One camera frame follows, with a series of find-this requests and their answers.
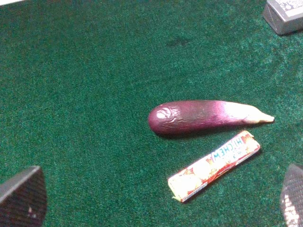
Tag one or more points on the purple eggplant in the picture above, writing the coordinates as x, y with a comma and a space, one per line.
180, 117

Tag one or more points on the grey power adapter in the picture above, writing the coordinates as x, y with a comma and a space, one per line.
284, 16

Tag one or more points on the green felt table cloth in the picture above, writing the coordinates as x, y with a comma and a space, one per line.
78, 79

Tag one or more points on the Hi-Chew candy pack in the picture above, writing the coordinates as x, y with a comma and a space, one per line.
192, 179

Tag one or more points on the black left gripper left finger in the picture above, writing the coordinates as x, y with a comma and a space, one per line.
23, 199

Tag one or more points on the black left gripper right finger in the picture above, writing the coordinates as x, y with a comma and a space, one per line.
291, 197

